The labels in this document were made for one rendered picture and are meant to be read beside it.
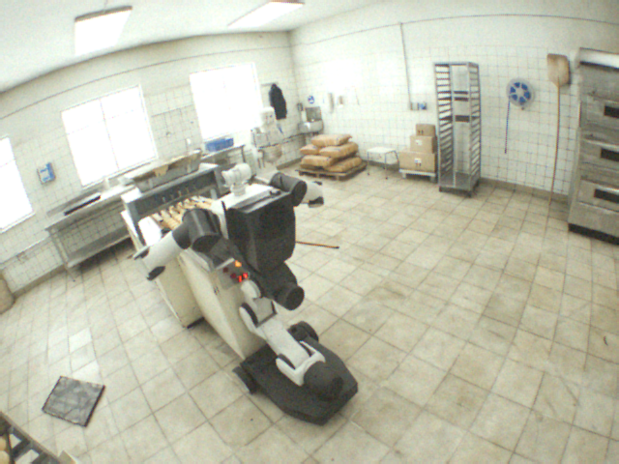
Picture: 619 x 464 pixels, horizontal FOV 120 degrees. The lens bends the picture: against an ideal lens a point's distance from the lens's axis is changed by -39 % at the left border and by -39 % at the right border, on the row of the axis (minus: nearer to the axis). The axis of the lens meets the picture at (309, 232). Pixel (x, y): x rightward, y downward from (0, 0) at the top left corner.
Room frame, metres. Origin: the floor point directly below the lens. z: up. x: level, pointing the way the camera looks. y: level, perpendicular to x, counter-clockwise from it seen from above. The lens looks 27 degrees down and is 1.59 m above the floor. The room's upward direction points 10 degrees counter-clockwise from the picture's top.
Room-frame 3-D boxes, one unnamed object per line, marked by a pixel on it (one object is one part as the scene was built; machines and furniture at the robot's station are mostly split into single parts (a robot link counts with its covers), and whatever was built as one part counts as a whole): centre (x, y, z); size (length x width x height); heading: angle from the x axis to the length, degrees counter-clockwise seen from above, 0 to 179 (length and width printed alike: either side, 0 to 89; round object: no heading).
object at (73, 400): (0.92, 2.08, 0.02); 0.60 x 0.40 x 0.03; 86
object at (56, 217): (4.13, 2.34, 0.61); 3.40 x 0.70 x 1.22; 129
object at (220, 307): (1.60, 0.63, 0.45); 0.70 x 0.34 x 0.90; 39
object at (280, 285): (1.06, 0.19, 0.84); 0.28 x 0.13 x 0.18; 39
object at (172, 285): (2.37, 1.24, 0.42); 1.28 x 0.72 x 0.84; 39
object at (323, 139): (5.36, -0.66, 0.62); 0.72 x 0.42 x 0.17; 46
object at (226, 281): (1.32, 0.41, 0.77); 0.24 x 0.04 x 0.14; 129
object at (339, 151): (5.16, -0.79, 0.47); 0.72 x 0.42 x 0.17; 135
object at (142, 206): (2.00, 0.95, 1.01); 0.72 x 0.33 x 0.34; 129
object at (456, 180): (3.64, -2.29, 0.93); 0.64 x 0.51 x 1.78; 132
